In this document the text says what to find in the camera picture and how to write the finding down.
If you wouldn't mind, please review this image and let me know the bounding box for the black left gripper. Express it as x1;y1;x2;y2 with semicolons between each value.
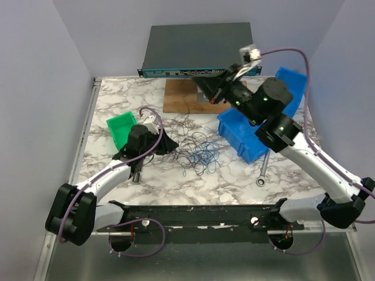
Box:
140;128;179;158

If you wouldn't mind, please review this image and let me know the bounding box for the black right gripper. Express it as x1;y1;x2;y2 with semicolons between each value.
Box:
191;63;263;125

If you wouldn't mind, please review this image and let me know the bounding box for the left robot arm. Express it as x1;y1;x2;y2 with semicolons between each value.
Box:
45;125;179;246

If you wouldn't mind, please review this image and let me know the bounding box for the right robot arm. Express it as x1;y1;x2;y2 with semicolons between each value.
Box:
192;64;374;229

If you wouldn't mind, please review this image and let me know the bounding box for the brown wooden board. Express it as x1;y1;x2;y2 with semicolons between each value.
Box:
163;79;231;114

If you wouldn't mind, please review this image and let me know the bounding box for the small metal cylinder socket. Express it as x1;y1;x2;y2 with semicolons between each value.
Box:
132;172;141;183

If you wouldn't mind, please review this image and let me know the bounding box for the near blue plastic bin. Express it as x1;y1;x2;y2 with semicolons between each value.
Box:
217;108;268;164

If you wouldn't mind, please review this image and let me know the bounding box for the blue plastic bin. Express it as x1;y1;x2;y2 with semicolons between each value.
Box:
217;108;268;164
275;67;307;117

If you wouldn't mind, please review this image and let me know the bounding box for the green plastic bin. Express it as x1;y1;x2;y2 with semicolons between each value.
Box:
106;112;137;150

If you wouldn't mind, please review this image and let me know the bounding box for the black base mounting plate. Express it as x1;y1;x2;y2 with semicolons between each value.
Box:
98;204;304;244

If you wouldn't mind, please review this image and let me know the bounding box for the far blue plastic bin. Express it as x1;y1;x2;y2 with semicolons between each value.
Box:
275;67;307;117

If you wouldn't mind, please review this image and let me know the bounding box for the silver ratchet wrench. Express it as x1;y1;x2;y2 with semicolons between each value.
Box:
256;150;271;187

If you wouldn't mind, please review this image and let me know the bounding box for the grey metal bracket fixture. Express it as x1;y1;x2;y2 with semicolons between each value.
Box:
197;92;209;103

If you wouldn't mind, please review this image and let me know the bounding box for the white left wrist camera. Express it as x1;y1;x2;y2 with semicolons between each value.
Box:
143;115;159;134

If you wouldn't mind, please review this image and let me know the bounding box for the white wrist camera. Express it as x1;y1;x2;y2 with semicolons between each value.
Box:
234;44;262;80
143;115;159;134

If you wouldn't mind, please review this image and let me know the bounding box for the grey network switch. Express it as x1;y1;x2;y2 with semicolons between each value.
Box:
138;22;253;78

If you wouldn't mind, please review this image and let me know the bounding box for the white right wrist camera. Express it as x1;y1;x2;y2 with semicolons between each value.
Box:
234;44;262;80

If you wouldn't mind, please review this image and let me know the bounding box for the aluminium frame rail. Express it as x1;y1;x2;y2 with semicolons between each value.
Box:
35;78;360;280

